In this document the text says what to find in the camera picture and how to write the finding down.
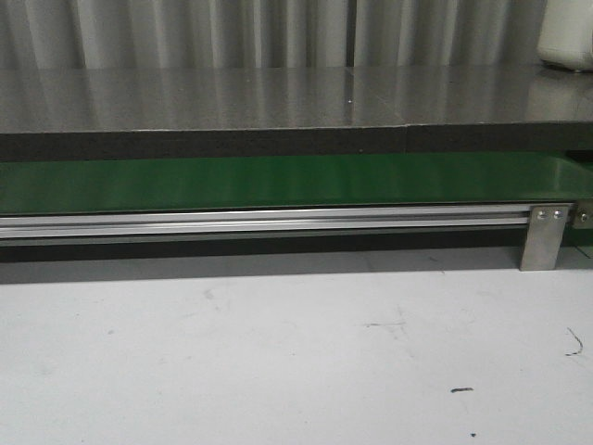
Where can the grey stone countertop slab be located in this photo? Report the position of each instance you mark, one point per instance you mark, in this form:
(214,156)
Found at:
(198,113)

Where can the aluminium conveyor side rail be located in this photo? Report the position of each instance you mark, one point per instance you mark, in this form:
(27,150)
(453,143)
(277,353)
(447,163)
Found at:
(235,221)

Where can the white appliance on countertop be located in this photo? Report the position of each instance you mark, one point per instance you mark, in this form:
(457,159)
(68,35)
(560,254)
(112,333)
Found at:
(565,38)

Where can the conveyor end roller plate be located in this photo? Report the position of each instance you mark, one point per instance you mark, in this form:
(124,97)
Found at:
(583,215)

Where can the green conveyor belt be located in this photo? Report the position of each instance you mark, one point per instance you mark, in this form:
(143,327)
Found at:
(131,185)

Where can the grey pleated curtain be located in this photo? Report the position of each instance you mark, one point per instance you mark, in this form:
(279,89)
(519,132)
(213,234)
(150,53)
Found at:
(264,34)

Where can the steel conveyor support bracket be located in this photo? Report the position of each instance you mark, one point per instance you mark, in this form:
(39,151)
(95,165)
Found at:
(543,238)

